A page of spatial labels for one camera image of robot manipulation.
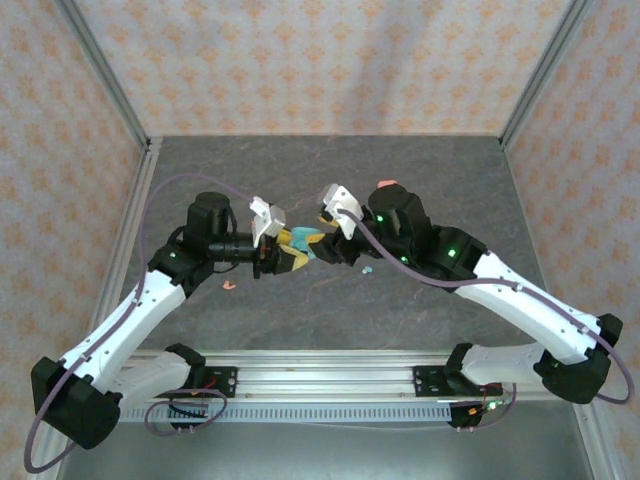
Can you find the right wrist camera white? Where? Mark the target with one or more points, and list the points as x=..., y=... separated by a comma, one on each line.
x=342, y=200

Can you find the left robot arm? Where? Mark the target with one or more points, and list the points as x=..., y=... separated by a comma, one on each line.
x=125, y=320

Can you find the aluminium frame side rail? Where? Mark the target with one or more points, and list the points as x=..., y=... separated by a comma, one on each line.
x=142, y=185

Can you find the blue earbud charging case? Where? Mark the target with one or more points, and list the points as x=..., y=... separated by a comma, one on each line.
x=301, y=237

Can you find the aluminium mounting rail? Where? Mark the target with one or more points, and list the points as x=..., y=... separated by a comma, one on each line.
x=325, y=380

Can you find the aluminium frame post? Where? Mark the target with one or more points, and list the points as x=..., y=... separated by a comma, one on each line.
x=538, y=75
x=108, y=75

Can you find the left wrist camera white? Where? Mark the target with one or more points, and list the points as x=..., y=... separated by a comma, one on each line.
x=267, y=220

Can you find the coral earbud charging case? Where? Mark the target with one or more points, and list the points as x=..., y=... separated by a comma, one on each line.
x=387, y=183

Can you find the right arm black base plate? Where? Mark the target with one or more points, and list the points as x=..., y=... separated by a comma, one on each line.
x=425, y=382

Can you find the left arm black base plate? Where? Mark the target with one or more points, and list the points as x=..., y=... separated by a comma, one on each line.
x=225, y=382

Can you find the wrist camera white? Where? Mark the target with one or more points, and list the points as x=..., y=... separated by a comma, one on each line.
x=267, y=220
x=342, y=200

